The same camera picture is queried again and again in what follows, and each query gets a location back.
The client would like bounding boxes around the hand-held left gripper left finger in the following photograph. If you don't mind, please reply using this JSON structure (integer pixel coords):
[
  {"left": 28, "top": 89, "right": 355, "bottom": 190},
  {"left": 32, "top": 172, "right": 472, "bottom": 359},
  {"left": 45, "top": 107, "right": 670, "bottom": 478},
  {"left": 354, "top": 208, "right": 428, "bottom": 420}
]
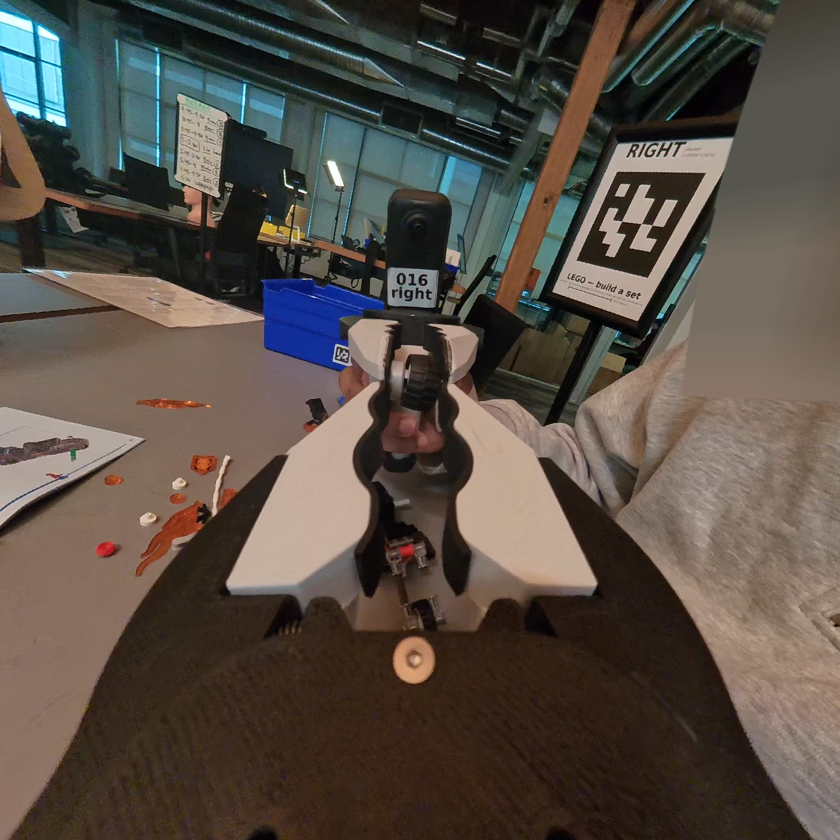
[{"left": 225, "top": 381, "right": 389, "bottom": 598}]

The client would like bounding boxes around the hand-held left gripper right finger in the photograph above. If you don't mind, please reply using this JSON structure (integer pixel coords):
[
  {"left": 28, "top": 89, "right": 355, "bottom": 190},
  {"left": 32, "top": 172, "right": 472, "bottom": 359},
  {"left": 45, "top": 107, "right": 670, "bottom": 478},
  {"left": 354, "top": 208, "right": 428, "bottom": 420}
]
[{"left": 438, "top": 384, "right": 599, "bottom": 616}]

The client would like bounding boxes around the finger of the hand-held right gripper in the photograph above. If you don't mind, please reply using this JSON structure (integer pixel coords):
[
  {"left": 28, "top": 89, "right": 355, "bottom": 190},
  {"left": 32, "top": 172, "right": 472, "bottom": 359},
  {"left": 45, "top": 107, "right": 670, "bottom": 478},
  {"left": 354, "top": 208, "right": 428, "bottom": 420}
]
[
  {"left": 445, "top": 329, "right": 481, "bottom": 389},
  {"left": 348, "top": 322, "right": 403, "bottom": 383}
]

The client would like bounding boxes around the black lego tire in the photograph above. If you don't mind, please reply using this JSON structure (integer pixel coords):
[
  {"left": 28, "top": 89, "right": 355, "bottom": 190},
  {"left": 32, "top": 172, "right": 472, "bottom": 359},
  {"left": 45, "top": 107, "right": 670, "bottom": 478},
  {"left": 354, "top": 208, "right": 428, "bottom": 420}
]
[{"left": 400, "top": 353, "right": 439, "bottom": 410}]

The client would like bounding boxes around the blue plastic bin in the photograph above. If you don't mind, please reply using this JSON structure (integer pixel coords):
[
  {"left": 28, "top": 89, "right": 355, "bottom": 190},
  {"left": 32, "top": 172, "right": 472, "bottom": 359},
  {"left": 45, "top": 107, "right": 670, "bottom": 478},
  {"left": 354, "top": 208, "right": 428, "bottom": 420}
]
[{"left": 262, "top": 279, "right": 388, "bottom": 372}]

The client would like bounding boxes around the black lego motorcycle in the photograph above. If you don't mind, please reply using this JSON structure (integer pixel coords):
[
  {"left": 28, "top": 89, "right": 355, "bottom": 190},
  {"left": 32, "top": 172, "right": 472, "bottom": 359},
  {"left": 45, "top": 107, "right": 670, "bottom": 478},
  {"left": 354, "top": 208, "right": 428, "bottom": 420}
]
[{"left": 374, "top": 482, "right": 451, "bottom": 635}]

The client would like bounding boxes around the instruction booklet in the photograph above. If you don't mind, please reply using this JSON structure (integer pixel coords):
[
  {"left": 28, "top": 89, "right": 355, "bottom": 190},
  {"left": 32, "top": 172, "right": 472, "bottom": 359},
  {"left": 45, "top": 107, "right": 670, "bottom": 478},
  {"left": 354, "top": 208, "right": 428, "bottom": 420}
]
[{"left": 0, "top": 407, "right": 146, "bottom": 530}]

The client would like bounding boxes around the orange lego flame piece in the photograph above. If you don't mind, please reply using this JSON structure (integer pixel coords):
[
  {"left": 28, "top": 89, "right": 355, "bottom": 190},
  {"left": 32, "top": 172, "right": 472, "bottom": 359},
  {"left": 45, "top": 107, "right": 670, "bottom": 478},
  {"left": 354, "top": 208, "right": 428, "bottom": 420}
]
[{"left": 134, "top": 500, "right": 211, "bottom": 578}]

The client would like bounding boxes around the person's right hand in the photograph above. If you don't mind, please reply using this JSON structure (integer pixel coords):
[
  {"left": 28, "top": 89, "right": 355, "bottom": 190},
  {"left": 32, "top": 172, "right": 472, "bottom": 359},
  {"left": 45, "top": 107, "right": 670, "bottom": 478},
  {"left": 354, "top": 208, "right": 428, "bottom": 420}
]
[{"left": 336, "top": 366, "right": 450, "bottom": 459}]

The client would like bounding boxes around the black office chair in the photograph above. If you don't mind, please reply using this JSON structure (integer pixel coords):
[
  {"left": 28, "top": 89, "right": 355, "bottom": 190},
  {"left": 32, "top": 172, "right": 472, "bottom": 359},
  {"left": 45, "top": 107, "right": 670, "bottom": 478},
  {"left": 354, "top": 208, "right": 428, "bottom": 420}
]
[
  {"left": 459, "top": 255, "right": 532, "bottom": 403},
  {"left": 213, "top": 184, "right": 270, "bottom": 297}
]

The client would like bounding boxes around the wooden desk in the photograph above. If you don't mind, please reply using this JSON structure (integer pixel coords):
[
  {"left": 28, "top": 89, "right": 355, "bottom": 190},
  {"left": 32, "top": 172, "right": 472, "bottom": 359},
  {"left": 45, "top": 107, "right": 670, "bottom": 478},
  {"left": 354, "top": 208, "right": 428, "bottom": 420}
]
[
  {"left": 39, "top": 185, "right": 221, "bottom": 283},
  {"left": 259, "top": 233, "right": 395, "bottom": 290}
]

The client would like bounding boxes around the yellow box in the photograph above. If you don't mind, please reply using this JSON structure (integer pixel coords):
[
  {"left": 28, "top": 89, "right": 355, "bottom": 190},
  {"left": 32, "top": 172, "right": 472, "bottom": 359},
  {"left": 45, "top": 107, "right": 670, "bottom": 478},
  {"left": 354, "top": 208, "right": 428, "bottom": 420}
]
[{"left": 259, "top": 205, "right": 309, "bottom": 240}]

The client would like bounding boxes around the black monitor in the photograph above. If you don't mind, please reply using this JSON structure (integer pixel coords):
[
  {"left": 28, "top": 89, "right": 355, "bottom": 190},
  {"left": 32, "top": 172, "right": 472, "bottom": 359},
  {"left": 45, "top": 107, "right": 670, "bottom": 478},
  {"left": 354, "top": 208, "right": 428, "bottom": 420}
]
[{"left": 223, "top": 120, "right": 295, "bottom": 193}]

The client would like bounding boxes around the person's grey sweater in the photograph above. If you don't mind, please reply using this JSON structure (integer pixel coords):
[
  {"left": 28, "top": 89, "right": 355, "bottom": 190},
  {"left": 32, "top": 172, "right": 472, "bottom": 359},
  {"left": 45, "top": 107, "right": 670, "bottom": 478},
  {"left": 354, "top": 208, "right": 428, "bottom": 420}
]
[{"left": 577, "top": 341, "right": 840, "bottom": 840}]

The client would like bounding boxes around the framed marker sign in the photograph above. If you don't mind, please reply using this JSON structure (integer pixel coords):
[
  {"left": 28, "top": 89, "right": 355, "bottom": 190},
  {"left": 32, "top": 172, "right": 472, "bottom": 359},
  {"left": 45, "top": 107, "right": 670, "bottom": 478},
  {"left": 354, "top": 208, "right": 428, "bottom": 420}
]
[{"left": 538, "top": 118, "right": 741, "bottom": 426}]

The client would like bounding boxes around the printed paper sheet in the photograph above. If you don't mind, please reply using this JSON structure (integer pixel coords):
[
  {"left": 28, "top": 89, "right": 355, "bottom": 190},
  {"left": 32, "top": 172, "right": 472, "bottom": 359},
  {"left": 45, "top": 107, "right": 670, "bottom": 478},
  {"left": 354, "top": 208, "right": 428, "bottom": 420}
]
[{"left": 23, "top": 268, "right": 264, "bottom": 328}]

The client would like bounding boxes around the wooden post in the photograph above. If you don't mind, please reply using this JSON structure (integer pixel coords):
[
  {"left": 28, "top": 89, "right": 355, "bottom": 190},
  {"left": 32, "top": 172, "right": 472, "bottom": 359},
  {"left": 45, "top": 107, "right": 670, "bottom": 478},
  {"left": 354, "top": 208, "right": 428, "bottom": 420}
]
[{"left": 495, "top": 0, "right": 635, "bottom": 314}]

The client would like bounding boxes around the white wall chart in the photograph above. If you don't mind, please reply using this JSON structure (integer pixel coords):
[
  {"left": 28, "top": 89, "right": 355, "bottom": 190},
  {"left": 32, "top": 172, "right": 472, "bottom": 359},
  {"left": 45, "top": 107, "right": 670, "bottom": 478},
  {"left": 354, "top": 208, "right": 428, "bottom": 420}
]
[{"left": 174, "top": 93, "right": 230, "bottom": 198}]

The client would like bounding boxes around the metal ceiling duct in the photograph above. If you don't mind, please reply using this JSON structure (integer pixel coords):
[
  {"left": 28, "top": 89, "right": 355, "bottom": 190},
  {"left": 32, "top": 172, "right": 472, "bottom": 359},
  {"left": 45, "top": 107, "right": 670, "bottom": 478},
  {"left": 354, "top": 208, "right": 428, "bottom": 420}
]
[{"left": 594, "top": 0, "right": 782, "bottom": 109}]

